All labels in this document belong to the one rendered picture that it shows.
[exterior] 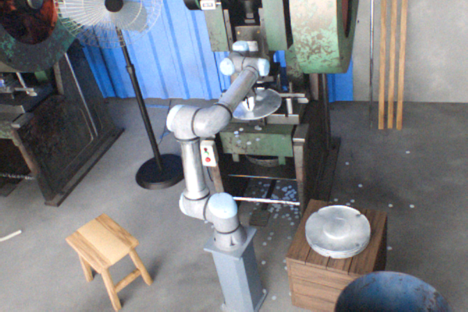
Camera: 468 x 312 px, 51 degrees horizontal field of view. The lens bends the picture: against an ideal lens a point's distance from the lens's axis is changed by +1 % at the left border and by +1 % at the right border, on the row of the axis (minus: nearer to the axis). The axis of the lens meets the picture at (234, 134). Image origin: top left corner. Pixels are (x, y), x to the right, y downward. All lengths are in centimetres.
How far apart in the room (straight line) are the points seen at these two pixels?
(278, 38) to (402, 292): 122
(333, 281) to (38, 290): 165
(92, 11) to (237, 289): 163
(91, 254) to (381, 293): 139
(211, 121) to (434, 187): 167
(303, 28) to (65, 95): 207
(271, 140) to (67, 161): 170
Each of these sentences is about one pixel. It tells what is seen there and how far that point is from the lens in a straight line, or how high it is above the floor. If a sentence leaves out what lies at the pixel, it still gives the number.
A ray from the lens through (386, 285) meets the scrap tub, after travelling 210.
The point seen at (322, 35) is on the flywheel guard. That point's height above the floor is 125.
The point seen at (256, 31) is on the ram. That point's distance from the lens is 240.
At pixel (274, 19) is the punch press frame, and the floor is 122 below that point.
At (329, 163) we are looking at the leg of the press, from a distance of 325.
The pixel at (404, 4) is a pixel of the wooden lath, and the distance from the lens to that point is 329.
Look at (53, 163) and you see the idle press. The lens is 357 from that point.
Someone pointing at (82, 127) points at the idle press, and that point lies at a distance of 378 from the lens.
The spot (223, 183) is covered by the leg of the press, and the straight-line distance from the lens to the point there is 274.
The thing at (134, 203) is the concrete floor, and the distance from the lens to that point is 331.
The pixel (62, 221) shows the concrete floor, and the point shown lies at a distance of 342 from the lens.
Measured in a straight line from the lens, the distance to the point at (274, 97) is 252.
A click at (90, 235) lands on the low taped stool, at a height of 33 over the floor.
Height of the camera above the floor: 205
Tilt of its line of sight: 34 degrees down
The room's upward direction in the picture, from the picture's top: 11 degrees counter-clockwise
